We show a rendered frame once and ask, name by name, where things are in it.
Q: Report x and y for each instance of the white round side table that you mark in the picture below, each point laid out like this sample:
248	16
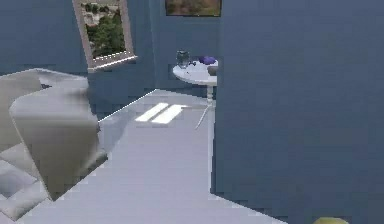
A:
196	76

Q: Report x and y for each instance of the grey bowl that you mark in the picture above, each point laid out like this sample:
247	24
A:
212	70

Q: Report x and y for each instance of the purple round object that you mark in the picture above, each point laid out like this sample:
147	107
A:
207	60

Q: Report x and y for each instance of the dark glass jar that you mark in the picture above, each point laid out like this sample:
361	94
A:
182	58

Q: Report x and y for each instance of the framed landscape picture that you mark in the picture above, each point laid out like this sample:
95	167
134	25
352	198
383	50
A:
193	7

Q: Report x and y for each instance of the white framed window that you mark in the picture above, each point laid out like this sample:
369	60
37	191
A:
105	33

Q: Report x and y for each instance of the pale grey sofa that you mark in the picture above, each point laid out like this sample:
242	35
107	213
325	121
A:
53	133

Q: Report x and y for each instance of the yellow green round object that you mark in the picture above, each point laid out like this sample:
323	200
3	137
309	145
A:
330	221

